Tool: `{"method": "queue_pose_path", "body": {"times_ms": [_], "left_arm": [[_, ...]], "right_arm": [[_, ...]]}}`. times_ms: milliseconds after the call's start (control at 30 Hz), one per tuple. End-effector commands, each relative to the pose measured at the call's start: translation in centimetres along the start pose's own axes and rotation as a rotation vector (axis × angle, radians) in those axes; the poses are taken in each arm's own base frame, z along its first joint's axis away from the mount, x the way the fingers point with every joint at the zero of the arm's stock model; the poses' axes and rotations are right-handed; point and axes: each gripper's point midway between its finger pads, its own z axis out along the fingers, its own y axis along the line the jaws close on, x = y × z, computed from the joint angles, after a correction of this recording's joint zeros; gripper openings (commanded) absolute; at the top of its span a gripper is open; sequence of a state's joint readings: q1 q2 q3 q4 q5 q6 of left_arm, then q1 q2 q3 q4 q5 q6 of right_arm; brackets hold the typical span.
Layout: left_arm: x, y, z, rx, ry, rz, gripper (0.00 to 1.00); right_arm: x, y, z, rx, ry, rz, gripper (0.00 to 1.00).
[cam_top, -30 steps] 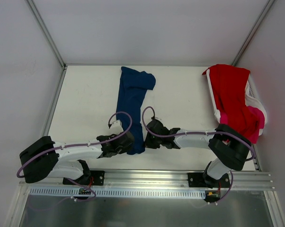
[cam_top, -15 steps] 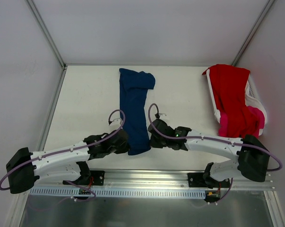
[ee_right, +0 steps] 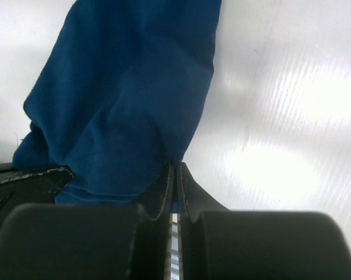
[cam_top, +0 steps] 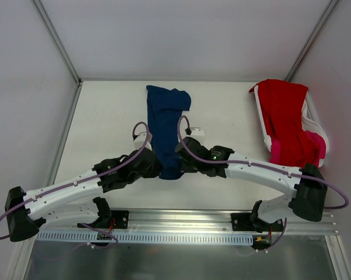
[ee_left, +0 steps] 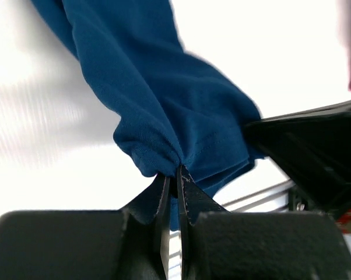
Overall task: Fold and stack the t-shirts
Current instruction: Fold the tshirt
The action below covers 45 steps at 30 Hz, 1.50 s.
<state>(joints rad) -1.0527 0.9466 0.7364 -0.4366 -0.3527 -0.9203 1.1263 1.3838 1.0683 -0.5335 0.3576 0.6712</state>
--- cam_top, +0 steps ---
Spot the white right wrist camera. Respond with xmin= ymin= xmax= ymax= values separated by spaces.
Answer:
xmin=187 ymin=127 xmax=205 ymax=144

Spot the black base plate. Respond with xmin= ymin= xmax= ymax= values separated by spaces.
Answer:
xmin=104 ymin=210 xmax=129 ymax=229
xmin=230 ymin=212 xmax=284 ymax=233

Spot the blue t shirt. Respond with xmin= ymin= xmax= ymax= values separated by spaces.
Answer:
xmin=146 ymin=85 xmax=191 ymax=180

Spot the aluminium mounting rail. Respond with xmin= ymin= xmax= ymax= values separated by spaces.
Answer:
xmin=76 ymin=205 xmax=339 ymax=236

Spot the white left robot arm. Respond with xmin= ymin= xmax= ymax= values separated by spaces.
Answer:
xmin=5 ymin=148 xmax=163 ymax=242

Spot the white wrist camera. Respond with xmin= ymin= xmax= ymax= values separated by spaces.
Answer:
xmin=187 ymin=127 xmax=205 ymax=144
xmin=133 ymin=132 xmax=152 ymax=150

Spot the white slotted cable duct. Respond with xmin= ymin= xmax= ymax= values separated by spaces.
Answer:
xmin=36 ymin=230 xmax=254 ymax=246

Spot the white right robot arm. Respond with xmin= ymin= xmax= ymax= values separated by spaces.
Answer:
xmin=175 ymin=137 xmax=328 ymax=233

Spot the pink t shirt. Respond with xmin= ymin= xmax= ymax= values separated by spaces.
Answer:
xmin=269 ymin=131 xmax=326 ymax=167

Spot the white laundry basket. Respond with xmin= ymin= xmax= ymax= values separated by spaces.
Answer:
xmin=250 ymin=84 xmax=330 ymax=167

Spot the red t shirt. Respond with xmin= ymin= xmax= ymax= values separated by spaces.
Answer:
xmin=248 ymin=79 xmax=322 ymax=169

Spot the aluminium frame post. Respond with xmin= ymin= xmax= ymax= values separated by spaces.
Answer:
xmin=285 ymin=0 xmax=341 ymax=82
xmin=32 ymin=0 xmax=82 ymax=85

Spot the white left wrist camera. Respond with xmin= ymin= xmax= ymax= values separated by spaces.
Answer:
xmin=133 ymin=132 xmax=152 ymax=150

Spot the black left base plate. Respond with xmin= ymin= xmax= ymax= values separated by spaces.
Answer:
xmin=104 ymin=210 xmax=129 ymax=229

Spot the right aluminium frame post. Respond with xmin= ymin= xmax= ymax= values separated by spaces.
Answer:
xmin=285 ymin=0 xmax=341 ymax=82

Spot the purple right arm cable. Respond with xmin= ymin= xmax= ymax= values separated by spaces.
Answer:
xmin=177 ymin=115 xmax=350 ymax=254

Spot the left aluminium frame post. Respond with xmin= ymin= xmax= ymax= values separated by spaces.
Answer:
xmin=32 ymin=0 xmax=82 ymax=85

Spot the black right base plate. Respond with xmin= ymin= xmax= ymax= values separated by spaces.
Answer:
xmin=230 ymin=212 xmax=284 ymax=233

